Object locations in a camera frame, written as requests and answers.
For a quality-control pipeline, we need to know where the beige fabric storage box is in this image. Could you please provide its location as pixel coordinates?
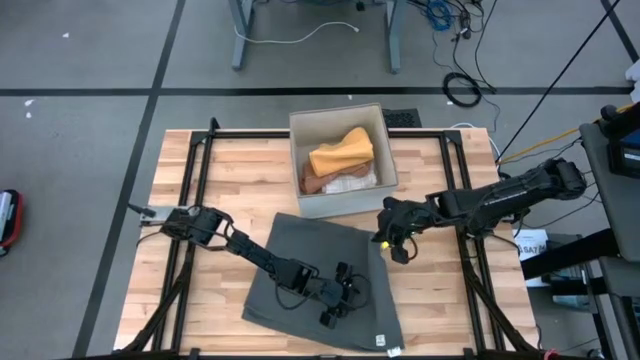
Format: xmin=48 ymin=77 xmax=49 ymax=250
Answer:
xmin=288 ymin=102 xmax=400 ymax=220

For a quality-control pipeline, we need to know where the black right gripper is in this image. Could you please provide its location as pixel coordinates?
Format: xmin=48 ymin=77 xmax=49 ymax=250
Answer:
xmin=372 ymin=196 xmax=442 ymax=251

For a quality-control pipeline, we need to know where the coiled black cable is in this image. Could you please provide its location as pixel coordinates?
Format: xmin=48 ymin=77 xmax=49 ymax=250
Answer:
xmin=442 ymin=72 xmax=484 ymax=109

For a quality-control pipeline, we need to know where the white plaid kitchen towel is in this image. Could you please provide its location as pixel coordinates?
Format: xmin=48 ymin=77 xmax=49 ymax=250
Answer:
xmin=323 ymin=172 xmax=379 ymax=195

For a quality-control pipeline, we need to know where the blue cable bundle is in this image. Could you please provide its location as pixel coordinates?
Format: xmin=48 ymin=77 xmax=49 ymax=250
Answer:
xmin=424 ymin=0 xmax=454 ymax=31

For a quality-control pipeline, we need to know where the yellow cable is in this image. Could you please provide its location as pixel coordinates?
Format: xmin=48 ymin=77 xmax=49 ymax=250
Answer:
xmin=499 ymin=103 xmax=635 ymax=164

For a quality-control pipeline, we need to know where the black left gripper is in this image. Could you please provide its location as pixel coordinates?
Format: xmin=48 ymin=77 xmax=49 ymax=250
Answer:
xmin=309 ymin=261 xmax=362 ymax=330

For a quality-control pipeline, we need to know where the black floor cable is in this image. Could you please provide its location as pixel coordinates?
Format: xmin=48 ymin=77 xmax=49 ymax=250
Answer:
xmin=432 ymin=0 xmax=501 ymax=96

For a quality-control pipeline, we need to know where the black side desk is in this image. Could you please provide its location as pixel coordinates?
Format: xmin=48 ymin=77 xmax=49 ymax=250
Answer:
xmin=519 ymin=122 xmax=640 ymax=360

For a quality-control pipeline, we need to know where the white crumpled sheet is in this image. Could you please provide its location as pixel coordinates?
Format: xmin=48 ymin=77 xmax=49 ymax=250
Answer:
xmin=624 ymin=59 xmax=640 ymax=104

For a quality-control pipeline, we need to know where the white printed paper box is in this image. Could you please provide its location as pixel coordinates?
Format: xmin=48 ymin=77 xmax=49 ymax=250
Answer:
xmin=512 ymin=228 xmax=550 ymax=289

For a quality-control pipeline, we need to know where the dark grey towel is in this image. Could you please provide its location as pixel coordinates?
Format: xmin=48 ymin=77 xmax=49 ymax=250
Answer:
xmin=241 ymin=211 xmax=406 ymax=353

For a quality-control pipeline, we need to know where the long thin black pole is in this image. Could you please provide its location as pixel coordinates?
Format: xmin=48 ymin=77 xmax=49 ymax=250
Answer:
xmin=497 ymin=0 xmax=622 ymax=161

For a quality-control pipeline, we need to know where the mustard yellow towel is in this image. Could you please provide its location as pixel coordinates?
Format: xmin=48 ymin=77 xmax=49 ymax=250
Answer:
xmin=308 ymin=126 xmax=376 ymax=178

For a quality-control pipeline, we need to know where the red and black bag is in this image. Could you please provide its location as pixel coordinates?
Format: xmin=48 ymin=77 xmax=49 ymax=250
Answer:
xmin=0 ymin=188 xmax=25 ymax=257

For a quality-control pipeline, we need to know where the pink striped towel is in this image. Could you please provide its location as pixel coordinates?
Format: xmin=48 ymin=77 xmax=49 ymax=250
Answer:
xmin=298 ymin=160 xmax=374 ymax=195

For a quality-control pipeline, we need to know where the black electronics case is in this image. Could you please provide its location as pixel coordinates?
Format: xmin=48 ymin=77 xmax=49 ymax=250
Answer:
xmin=599 ymin=102 xmax=640 ymax=179

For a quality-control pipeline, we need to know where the grey desk leg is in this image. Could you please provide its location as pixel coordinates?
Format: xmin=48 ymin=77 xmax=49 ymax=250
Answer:
xmin=228 ymin=0 xmax=256 ymax=71
xmin=383 ymin=0 xmax=404 ymax=74

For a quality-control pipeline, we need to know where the black perforated floor plate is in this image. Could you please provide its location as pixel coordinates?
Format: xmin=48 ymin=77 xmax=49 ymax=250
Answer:
xmin=382 ymin=108 xmax=423 ymax=129

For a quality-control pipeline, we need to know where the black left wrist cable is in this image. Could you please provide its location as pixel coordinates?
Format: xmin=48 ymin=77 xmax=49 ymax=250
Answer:
xmin=349 ymin=273 xmax=373 ymax=311

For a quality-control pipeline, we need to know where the white floor cable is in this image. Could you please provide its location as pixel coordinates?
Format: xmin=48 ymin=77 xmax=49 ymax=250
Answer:
xmin=233 ymin=20 xmax=361 ymax=46

